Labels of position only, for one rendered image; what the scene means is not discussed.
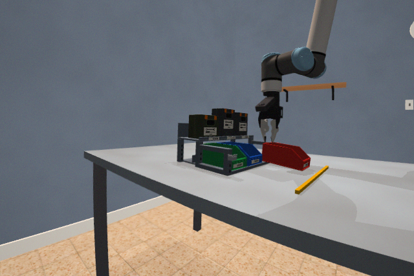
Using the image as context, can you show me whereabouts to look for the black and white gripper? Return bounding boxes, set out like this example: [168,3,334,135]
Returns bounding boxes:
[258,91,283,143]

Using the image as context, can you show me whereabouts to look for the yellow bar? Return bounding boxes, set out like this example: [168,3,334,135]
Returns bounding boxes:
[295,165,329,194]

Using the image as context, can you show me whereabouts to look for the blue open bin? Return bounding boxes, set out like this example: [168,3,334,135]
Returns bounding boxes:
[219,142,261,167]

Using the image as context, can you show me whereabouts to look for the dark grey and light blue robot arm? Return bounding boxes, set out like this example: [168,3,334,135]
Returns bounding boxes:
[256,0,337,112]

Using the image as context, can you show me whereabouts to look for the grey metal bin rack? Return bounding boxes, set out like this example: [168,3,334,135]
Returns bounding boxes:
[177,123,269,176]

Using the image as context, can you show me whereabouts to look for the red bin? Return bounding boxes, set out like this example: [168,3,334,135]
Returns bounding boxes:
[262,142,310,171]

